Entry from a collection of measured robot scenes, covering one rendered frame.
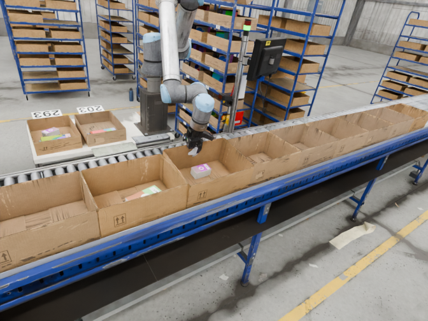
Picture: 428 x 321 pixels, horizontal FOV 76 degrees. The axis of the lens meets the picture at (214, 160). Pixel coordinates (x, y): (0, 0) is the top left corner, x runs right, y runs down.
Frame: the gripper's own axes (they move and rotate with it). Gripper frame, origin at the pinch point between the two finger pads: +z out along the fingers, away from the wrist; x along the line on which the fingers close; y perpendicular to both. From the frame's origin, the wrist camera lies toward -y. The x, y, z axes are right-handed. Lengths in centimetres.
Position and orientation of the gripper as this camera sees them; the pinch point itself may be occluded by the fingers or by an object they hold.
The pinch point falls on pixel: (193, 153)
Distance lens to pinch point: 155.0
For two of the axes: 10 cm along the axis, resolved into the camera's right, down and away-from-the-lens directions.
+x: 5.1, 6.8, -5.2
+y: -8.2, 2.1, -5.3
